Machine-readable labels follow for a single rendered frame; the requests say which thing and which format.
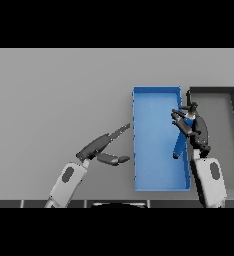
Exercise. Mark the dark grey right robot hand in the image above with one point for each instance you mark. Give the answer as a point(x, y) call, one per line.
point(199, 133)

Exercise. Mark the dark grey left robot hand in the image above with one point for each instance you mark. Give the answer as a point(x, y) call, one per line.
point(96, 146)

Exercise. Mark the blue pipe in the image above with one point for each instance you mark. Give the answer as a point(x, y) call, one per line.
point(181, 141)

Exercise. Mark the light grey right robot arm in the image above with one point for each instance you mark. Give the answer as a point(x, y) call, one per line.
point(209, 180)

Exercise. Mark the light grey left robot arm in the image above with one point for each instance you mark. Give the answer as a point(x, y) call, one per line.
point(66, 181)

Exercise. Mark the dark grey bin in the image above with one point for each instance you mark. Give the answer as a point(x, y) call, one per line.
point(222, 140)

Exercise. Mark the blue bin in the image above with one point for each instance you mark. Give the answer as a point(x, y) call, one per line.
point(155, 140)

